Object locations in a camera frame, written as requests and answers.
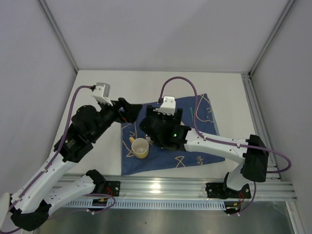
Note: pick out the aluminium right side rail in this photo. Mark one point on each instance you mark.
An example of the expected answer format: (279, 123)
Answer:
(260, 126)

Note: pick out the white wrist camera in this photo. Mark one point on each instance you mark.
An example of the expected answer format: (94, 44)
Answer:
(100, 92)
(168, 106)

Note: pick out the yellow plastic cup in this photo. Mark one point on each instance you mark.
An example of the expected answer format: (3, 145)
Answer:
(139, 147)

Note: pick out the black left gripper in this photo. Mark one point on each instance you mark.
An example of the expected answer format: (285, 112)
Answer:
(131, 110)

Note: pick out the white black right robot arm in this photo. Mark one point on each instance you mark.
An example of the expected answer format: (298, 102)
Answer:
(249, 154)

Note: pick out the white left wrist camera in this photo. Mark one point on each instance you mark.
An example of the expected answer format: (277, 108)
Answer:
(100, 92)

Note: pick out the white slotted cable duct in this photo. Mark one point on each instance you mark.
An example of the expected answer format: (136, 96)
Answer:
(147, 204)

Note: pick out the aluminium corner post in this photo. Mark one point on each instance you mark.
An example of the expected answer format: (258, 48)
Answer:
(57, 33)
(273, 35)

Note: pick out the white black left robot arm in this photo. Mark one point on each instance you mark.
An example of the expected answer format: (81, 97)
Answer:
(32, 205)

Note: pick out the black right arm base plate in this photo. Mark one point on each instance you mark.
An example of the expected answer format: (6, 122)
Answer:
(220, 191)

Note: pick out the aluminium left corner post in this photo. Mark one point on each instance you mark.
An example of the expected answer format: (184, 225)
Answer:
(57, 33)

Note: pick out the aluminium right corner post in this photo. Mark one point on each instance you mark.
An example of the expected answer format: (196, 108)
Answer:
(273, 35)

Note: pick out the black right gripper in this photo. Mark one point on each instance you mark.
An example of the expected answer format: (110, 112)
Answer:
(175, 119)

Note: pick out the aluminium front mounting rail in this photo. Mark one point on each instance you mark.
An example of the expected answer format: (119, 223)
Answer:
(139, 187)

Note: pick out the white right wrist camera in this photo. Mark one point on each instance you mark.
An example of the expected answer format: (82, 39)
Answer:
(168, 106)

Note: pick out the metal spoon green handle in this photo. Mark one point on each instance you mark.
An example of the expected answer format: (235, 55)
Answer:
(149, 140)

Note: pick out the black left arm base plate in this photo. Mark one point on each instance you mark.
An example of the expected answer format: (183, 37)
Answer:
(110, 188)

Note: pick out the blue fish-pattern cloth placemat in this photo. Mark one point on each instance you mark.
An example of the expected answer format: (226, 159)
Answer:
(159, 159)

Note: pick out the iridescent green fork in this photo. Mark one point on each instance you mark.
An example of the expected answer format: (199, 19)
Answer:
(192, 114)

